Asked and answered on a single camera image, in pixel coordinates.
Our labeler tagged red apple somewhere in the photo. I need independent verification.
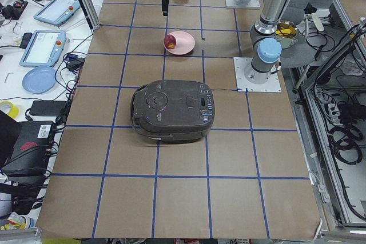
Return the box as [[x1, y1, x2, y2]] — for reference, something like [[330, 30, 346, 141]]
[[163, 34, 177, 49]]

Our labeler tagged pink plate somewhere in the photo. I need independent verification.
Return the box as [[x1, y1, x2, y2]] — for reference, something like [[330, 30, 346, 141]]
[[165, 31, 195, 55]]

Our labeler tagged blue plate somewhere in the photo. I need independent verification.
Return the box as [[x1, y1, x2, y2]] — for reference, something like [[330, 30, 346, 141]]
[[22, 66, 55, 94]]

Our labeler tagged far teach pendant tablet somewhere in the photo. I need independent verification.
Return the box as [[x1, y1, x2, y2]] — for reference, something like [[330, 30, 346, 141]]
[[33, 0, 81, 26]]

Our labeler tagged teach pendant tablet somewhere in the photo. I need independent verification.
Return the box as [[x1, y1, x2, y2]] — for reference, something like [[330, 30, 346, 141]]
[[33, 0, 81, 26], [19, 30, 66, 67]]

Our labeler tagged dark grey rice cooker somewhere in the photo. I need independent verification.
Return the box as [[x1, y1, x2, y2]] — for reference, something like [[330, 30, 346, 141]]
[[130, 79, 215, 142]]

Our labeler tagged steel pot with yellow contents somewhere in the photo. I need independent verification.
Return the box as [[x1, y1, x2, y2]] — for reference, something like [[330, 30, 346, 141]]
[[274, 21, 298, 49]]

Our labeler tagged near teach pendant tablet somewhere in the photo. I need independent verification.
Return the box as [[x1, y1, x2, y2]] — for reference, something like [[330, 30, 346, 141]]
[[19, 30, 66, 67]]

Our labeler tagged grey office chair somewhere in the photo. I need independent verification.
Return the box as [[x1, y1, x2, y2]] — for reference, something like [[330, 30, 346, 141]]
[[280, 0, 314, 69]]

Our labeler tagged black power adapter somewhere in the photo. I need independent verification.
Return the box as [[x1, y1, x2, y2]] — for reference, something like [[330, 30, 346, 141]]
[[29, 101, 66, 117]]

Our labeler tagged yellow tape roll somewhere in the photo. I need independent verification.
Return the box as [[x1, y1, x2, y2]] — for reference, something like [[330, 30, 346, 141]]
[[0, 101, 19, 119]]

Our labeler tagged black laptop with red logo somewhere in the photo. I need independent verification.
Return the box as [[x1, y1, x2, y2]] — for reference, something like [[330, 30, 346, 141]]
[[1, 112, 55, 177]]

